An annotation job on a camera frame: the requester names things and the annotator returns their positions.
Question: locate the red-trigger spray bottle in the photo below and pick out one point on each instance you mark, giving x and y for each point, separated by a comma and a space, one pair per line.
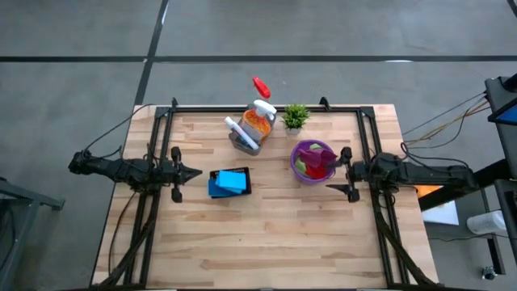
261, 87

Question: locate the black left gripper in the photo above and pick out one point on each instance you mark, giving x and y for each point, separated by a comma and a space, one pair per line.
176, 174

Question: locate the grey plastic caddy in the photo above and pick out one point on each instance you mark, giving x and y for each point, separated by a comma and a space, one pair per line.
242, 148

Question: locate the pink cloth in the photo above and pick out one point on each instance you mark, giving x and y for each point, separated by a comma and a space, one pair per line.
317, 157

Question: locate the green cloth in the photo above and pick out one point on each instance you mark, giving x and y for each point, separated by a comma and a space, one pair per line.
300, 166

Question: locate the black slotted plastic basket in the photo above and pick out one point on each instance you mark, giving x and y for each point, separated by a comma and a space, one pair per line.
248, 182

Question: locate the black aluminium rig frame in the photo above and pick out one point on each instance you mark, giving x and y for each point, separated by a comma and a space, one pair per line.
365, 133

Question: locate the black equipment cart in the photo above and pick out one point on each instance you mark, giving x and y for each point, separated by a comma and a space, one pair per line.
505, 121

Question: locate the red cloth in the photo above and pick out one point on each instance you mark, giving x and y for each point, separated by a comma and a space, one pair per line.
316, 173

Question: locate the white paper sheet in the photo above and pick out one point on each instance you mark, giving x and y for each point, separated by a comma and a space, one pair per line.
442, 213

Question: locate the orange spray bottle white trigger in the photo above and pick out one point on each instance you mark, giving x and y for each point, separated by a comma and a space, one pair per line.
258, 121

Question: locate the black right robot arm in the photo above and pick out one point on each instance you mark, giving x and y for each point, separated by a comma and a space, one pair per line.
420, 171

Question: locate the green plant in white pot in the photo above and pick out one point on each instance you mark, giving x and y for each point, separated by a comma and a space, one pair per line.
295, 117

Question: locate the white plastic restorer bottle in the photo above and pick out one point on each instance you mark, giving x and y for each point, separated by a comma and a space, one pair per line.
241, 132

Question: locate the blue sponge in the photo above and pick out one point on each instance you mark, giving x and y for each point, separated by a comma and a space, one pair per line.
234, 191
231, 180
213, 189

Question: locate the white paper towel roll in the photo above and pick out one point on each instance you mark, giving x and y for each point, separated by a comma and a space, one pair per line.
486, 222

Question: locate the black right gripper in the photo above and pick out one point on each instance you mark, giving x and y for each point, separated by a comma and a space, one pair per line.
355, 174

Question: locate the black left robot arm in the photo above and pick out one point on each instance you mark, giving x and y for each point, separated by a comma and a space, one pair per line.
117, 169

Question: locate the purple plastic bucket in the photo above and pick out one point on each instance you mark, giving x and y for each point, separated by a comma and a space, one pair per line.
297, 178

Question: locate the grey metal table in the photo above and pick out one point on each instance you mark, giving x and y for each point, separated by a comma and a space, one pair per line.
24, 210

